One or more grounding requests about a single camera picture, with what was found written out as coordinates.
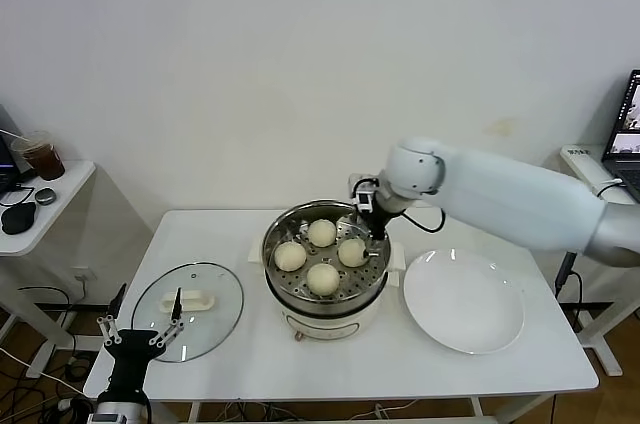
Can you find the small round grey tin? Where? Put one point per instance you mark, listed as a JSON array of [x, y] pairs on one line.
[[45, 196]]

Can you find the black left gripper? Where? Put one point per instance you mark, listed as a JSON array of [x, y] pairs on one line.
[[131, 344]]

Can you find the white floor power strip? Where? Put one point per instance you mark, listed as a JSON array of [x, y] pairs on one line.
[[64, 405]]

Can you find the white wall socket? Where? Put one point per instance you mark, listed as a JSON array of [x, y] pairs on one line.
[[82, 274]]

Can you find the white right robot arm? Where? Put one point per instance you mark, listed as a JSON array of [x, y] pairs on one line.
[[500, 194]]

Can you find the plastic cup of iced coffee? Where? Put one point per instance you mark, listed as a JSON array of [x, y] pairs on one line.
[[44, 161]]

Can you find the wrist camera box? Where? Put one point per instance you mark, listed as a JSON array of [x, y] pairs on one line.
[[106, 418], [364, 194]]

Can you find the white steamed baozi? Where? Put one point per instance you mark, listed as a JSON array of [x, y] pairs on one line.
[[322, 280], [351, 252], [289, 256], [320, 233]]

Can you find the stainless steel steamer basket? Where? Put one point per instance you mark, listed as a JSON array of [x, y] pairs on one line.
[[365, 284]]

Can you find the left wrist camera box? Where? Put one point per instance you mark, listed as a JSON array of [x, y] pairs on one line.
[[106, 418]]

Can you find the cream electric cooker base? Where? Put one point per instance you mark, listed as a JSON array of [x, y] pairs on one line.
[[325, 326]]

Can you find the white side table with cup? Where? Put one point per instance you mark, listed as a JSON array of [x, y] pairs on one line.
[[67, 179]]

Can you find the white round plate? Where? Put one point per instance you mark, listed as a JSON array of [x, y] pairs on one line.
[[465, 304]]

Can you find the dark laptop beside coffee cup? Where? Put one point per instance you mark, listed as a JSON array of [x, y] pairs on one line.
[[7, 159]]

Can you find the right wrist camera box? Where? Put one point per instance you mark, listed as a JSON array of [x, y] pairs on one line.
[[364, 194]]

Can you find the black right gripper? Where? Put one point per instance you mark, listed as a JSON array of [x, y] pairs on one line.
[[378, 221]]

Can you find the white drinking straw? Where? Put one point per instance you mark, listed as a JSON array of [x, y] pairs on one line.
[[12, 135]]

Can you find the black computer mouse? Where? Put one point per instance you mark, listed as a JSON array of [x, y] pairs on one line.
[[19, 219]]

